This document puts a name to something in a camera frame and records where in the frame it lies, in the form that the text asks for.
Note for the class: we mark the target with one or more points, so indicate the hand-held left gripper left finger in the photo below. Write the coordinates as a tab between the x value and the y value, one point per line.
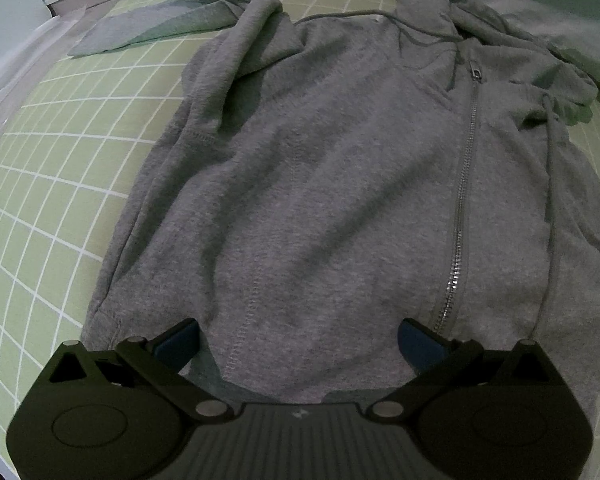
179	346

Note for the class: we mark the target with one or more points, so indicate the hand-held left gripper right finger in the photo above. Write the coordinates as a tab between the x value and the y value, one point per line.
416	344

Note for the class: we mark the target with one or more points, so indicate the green gridded cutting mat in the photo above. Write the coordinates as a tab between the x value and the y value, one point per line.
55	170

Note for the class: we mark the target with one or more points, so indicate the grey zip hoodie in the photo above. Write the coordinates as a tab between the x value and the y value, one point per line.
330	185

